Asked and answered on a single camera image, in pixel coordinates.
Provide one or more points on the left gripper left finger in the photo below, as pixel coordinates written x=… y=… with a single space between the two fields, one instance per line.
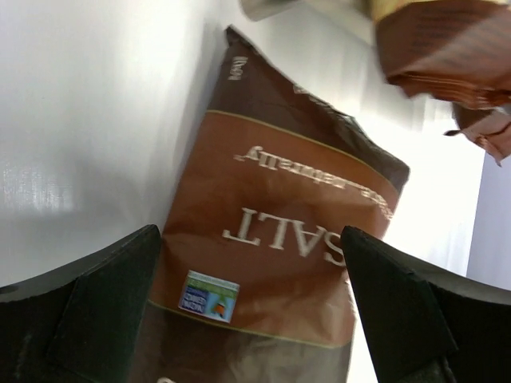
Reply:
x=79 y=322

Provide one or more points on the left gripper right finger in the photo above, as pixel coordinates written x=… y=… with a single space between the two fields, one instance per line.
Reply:
x=423 y=323

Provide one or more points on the dark brown sea salt bag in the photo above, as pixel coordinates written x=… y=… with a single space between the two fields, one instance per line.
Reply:
x=251 y=284

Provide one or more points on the brown Chuba bag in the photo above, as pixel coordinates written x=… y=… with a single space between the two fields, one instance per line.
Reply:
x=456 y=51

